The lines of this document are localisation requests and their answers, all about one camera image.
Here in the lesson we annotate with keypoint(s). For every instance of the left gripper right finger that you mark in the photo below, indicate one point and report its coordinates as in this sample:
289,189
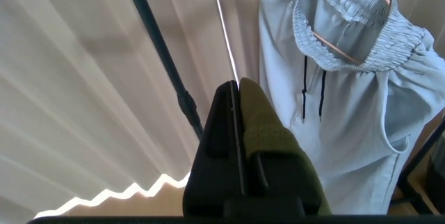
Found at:
285,185

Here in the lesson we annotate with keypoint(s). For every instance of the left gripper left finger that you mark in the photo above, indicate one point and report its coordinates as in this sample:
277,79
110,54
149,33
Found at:
215,161

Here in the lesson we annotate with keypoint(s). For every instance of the green garment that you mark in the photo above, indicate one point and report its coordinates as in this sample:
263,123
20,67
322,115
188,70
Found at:
264,130

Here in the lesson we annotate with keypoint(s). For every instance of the pale grey shorts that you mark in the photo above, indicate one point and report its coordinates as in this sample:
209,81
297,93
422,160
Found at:
347,130

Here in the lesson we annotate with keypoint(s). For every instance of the pink clothes hanger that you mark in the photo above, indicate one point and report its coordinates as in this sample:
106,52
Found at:
333,47

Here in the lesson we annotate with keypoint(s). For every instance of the black clothes rack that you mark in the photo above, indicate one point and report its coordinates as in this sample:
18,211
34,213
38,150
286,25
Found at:
160,43

